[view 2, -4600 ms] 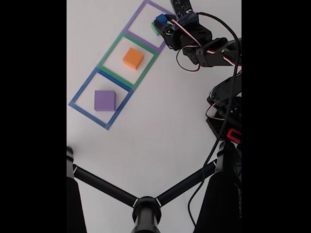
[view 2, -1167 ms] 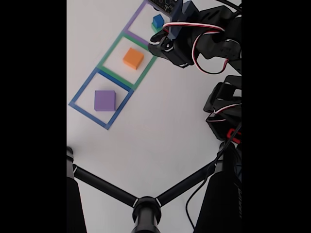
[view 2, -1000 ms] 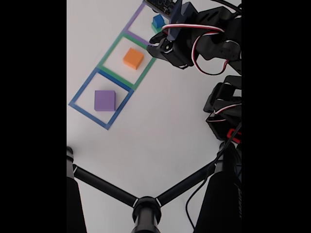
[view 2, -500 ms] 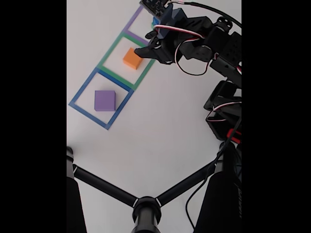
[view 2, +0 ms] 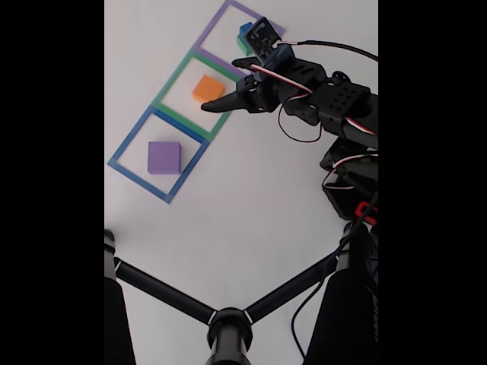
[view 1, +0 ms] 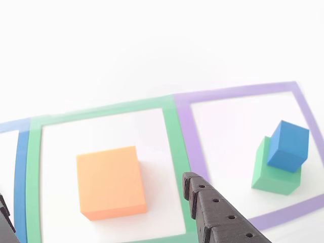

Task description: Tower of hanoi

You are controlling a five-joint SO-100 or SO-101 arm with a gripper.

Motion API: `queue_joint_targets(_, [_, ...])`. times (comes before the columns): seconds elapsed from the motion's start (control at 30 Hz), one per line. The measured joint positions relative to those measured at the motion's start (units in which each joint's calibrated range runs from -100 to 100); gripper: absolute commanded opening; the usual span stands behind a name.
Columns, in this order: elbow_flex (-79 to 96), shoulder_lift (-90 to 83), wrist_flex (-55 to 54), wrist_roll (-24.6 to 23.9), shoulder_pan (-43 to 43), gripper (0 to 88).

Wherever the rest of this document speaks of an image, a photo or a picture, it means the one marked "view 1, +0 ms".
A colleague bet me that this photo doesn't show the green cube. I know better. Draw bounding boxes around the green cube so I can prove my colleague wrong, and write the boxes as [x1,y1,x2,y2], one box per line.
[251,136,302,196]

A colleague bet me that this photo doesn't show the small blue cube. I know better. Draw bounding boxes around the small blue cube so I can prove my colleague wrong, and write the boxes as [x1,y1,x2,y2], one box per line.
[266,120,310,174]

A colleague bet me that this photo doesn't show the orange block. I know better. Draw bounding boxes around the orange block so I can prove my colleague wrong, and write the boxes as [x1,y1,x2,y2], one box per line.
[76,145,148,221]

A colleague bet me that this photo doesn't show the blue tape square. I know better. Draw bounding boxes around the blue tape square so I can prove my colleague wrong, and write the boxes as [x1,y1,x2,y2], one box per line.
[0,117,31,243]

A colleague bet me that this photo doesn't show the green tape square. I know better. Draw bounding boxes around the green tape square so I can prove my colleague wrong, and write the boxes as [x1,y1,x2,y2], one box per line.
[25,95,200,243]

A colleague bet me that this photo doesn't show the purple tape square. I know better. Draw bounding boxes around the purple tape square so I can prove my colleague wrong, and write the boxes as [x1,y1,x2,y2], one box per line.
[173,80,324,232]

